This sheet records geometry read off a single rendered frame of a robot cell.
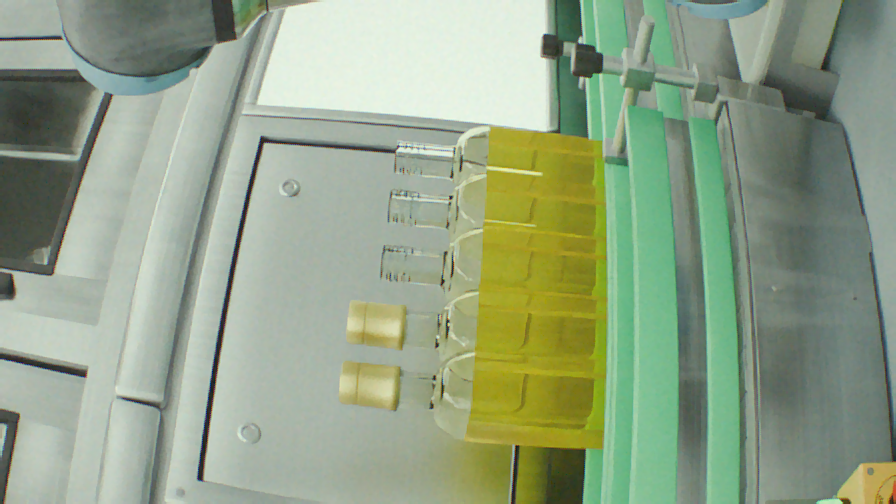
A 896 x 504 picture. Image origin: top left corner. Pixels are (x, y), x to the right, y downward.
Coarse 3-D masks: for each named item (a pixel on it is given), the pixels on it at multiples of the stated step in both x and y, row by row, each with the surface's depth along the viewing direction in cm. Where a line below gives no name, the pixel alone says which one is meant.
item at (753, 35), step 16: (784, 0) 88; (752, 16) 103; (768, 16) 89; (736, 32) 101; (752, 32) 101; (768, 32) 90; (736, 48) 100; (752, 48) 100; (768, 48) 91; (752, 64) 98; (752, 80) 95
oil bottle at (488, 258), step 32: (448, 256) 95; (480, 256) 94; (512, 256) 94; (544, 256) 95; (576, 256) 95; (448, 288) 95; (480, 288) 94; (512, 288) 93; (544, 288) 93; (576, 288) 93
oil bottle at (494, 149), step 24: (480, 144) 102; (504, 144) 102; (528, 144) 102; (552, 144) 102; (576, 144) 103; (600, 144) 103; (456, 168) 102; (480, 168) 100; (504, 168) 100; (528, 168) 100; (552, 168) 101; (576, 168) 101; (600, 168) 101
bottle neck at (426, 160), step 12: (408, 144) 103; (420, 144) 103; (396, 156) 102; (408, 156) 102; (420, 156) 102; (432, 156) 102; (444, 156) 102; (396, 168) 103; (408, 168) 103; (420, 168) 103; (432, 168) 103; (444, 168) 103
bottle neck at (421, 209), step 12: (396, 192) 99; (408, 192) 99; (420, 192) 100; (396, 204) 99; (408, 204) 99; (420, 204) 99; (432, 204) 99; (444, 204) 99; (396, 216) 99; (408, 216) 99; (420, 216) 99; (432, 216) 99; (444, 216) 99; (444, 228) 100
